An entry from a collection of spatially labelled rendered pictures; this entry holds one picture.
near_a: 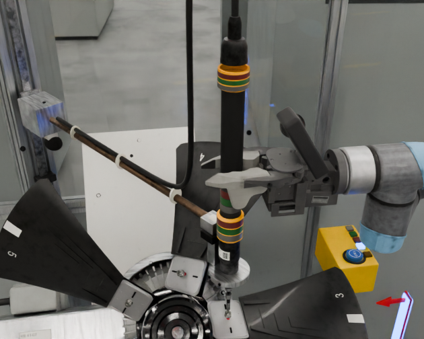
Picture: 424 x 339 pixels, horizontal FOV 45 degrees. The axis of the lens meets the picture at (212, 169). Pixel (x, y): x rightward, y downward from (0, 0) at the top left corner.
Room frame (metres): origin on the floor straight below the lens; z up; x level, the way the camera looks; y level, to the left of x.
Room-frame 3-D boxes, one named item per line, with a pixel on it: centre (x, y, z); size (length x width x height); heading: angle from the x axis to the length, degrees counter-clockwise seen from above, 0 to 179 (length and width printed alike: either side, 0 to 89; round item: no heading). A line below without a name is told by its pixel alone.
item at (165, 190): (0.87, 0.18, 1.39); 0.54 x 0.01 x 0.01; 44
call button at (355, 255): (0.95, -0.35, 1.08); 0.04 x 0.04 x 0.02
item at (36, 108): (1.10, 0.40, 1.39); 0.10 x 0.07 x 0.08; 44
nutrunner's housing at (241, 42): (0.65, -0.03, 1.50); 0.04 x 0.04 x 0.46
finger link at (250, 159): (0.68, -0.03, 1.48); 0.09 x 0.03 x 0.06; 89
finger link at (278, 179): (0.63, -0.08, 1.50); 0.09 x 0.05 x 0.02; 109
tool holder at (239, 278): (0.66, -0.02, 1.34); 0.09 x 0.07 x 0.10; 44
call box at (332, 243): (1.00, -0.34, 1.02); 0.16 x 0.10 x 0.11; 9
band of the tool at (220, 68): (0.65, -0.03, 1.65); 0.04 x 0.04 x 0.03
